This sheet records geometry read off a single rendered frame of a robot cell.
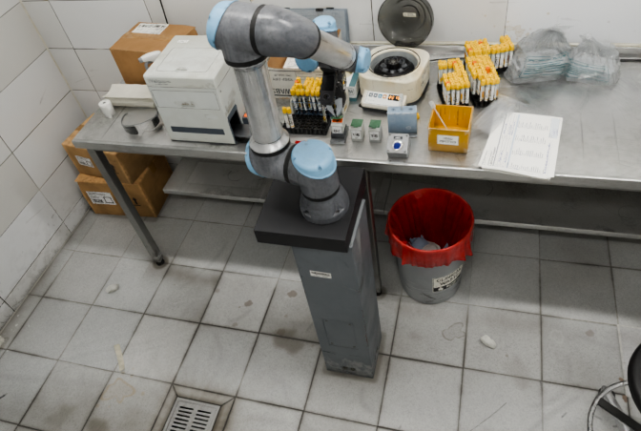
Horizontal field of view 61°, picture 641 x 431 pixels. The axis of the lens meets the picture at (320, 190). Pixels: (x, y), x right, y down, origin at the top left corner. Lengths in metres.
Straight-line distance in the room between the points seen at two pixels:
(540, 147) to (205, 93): 1.14
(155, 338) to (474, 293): 1.48
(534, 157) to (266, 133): 0.88
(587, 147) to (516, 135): 0.22
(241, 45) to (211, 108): 0.70
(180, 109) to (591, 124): 1.43
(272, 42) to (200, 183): 1.71
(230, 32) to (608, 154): 1.24
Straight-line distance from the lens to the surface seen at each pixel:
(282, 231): 1.62
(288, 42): 1.26
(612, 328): 2.59
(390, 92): 2.05
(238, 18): 1.29
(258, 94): 1.40
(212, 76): 1.89
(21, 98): 3.08
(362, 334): 2.05
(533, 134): 1.95
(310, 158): 1.47
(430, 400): 2.32
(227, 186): 2.80
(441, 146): 1.87
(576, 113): 2.09
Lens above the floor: 2.14
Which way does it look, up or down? 45 degrees down
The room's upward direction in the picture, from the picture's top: 12 degrees counter-clockwise
